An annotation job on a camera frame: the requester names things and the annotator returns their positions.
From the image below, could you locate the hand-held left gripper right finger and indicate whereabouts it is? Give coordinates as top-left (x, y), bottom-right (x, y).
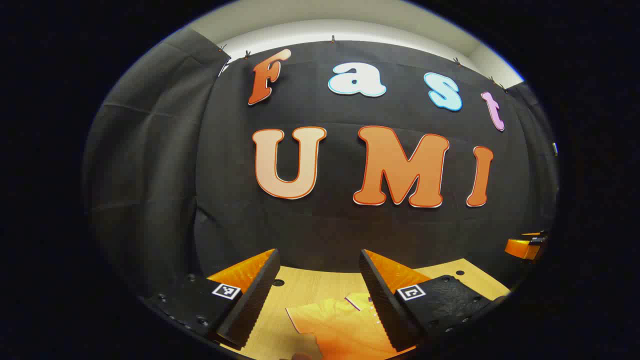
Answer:
top-left (358, 248), bottom-right (507, 353)

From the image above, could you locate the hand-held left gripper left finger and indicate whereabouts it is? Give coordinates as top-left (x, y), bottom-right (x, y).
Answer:
top-left (141, 248), bottom-right (282, 350)

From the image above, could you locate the orange T-shirt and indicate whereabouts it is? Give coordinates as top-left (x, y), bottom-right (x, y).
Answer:
top-left (285, 292), bottom-right (418, 360)

